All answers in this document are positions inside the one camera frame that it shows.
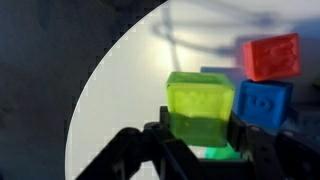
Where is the lime green block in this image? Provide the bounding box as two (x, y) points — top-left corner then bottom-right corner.
(165, 70), (236, 149)

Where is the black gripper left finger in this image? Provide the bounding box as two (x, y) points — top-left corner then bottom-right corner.
(74, 105), (202, 180)

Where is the round white table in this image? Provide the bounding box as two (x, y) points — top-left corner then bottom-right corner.
(64, 0), (320, 180)

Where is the orange-red block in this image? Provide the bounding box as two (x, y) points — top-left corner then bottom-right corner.
(242, 32), (303, 83)

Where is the blue block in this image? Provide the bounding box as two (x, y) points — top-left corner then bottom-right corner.
(232, 79), (295, 131)

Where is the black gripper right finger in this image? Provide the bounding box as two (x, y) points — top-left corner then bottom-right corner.
(227, 110), (320, 180)

